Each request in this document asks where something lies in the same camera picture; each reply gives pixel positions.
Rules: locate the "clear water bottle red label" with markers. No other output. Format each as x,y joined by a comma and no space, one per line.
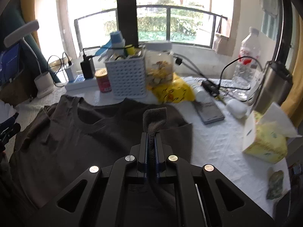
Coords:
247,65

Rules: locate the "black charger block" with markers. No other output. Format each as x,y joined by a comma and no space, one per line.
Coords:
87,67

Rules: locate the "white folded garment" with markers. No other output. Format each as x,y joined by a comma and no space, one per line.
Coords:
6,111

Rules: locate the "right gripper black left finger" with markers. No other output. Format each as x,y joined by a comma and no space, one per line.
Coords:
97,197

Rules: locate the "green stone figurine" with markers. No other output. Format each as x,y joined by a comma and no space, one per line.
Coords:
275,184

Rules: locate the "clear jar of snacks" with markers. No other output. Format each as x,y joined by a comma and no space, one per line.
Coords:
159,62

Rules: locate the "dark grey t-shirt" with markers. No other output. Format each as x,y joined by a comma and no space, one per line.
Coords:
68,137

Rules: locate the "yellow tissue box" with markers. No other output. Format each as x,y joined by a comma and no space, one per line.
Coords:
265,135

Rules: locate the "white perforated plastic basket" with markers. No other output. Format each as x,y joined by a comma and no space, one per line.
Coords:
127,77

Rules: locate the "white power strip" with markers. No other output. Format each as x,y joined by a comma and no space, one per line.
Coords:
80,83

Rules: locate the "stainless steel tumbler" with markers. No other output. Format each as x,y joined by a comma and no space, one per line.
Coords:
275,87

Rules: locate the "blue face mask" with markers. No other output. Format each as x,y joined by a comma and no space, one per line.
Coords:
115,45

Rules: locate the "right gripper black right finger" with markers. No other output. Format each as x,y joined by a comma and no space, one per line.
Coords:
204,196

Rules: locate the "brown cardboard box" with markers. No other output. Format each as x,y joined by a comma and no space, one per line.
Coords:
20,89

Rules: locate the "grey notebook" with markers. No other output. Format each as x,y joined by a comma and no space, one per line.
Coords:
208,111

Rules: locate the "red can yellow lid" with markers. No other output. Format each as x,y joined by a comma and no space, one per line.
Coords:
101,76

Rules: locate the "yellow snack bag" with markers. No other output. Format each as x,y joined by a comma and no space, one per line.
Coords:
175,92

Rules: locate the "tablet with dark screen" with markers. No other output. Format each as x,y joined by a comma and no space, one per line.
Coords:
10,63

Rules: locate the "white charger block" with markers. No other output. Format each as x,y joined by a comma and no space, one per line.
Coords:
71,72

